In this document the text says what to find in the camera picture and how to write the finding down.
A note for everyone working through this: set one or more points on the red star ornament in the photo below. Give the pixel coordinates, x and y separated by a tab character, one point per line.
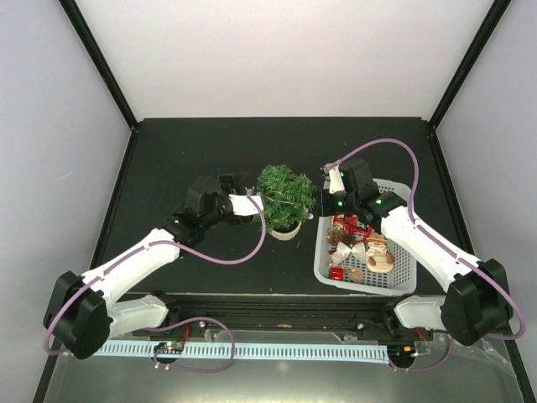
350	224

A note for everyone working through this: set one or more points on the white slotted cable duct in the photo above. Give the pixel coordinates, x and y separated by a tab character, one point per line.
371	354

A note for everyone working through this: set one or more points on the string lights with battery box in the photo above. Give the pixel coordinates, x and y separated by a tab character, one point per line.
279	208

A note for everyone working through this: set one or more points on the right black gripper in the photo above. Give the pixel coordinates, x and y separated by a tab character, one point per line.
326	211

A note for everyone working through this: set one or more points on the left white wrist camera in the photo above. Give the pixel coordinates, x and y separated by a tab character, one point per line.
246	205

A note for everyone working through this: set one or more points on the black frame post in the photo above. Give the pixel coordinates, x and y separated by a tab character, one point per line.
479	41
92	48

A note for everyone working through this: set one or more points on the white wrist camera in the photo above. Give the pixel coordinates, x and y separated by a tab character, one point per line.
333	177
246	205

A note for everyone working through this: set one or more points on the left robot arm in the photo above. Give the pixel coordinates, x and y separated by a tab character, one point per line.
86	310

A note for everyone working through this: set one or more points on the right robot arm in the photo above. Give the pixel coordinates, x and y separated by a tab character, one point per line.
475	302

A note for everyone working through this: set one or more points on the black frame post left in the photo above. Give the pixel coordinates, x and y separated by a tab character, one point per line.
92	48

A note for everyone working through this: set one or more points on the black frame post right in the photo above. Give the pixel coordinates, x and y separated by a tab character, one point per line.
479	41

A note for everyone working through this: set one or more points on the small green christmas tree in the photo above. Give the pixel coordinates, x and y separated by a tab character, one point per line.
299	187

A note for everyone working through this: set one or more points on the red gift box ornament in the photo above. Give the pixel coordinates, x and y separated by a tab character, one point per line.
336	273

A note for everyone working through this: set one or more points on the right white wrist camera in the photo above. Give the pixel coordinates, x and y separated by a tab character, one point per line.
333	177

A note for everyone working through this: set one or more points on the pine cone ornament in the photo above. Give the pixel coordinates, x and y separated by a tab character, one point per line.
335	235

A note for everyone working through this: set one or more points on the brown wooden ornament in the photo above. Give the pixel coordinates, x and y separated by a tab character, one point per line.
355	275

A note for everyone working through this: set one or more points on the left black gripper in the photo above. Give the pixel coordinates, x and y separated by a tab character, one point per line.
230	180

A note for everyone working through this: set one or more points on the white plastic basket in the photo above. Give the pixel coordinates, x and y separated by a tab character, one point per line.
401	280

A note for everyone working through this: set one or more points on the silver bow ornament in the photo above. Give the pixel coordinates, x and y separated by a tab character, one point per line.
343	251

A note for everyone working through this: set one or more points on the snowman figurine ornament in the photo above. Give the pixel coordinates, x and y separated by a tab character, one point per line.
379	258

